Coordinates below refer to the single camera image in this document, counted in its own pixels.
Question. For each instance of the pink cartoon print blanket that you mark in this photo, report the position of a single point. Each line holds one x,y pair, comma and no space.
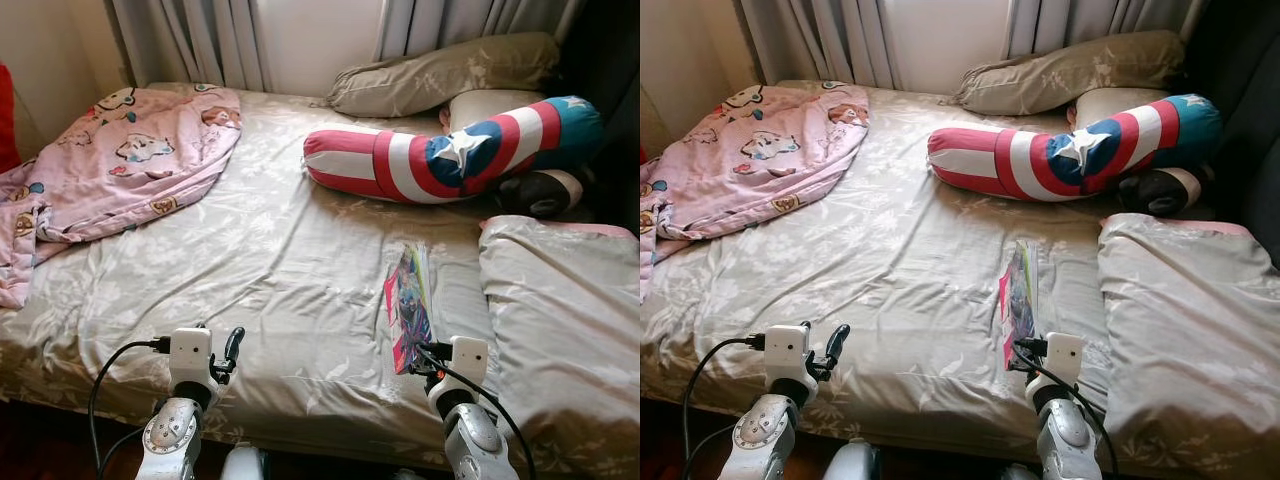
130,160
760,160

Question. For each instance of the cream plain pillow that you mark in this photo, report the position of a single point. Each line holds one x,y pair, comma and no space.
490,105
1110,103

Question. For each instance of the large beige floral pillow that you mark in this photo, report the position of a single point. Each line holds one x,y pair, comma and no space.
560,330
1190,330

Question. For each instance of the red white blue star bolster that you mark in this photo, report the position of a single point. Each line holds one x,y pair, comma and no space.
380,165
1000,160

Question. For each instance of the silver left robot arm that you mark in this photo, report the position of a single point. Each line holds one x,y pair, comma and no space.
172,435
760,435

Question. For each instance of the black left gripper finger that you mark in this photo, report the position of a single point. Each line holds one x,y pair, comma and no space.
235,342
838,338

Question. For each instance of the robot right leg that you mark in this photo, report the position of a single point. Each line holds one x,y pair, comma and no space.
1020,473

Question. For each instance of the grey curtain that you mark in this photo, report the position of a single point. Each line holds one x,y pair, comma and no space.
190,40
470,20
1100,20
820,40

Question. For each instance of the beige floral bedsheet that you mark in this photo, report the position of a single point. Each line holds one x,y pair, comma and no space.
900,270
280,270

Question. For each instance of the black white plush toy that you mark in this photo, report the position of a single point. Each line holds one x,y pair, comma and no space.
540,195
1160,192

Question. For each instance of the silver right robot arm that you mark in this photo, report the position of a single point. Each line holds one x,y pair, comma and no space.
1068,440
478,440

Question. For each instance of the colourful comic book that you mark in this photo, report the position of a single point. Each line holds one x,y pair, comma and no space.
1020,300
408,300

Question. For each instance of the robot leg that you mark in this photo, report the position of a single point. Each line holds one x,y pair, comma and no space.
1020,473
850,465
245,465

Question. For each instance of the beige floral long pillow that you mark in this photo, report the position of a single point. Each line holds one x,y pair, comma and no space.
1070,72
440,75

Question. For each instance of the robot left leg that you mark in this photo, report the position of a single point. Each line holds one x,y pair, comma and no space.
245,465
850,465

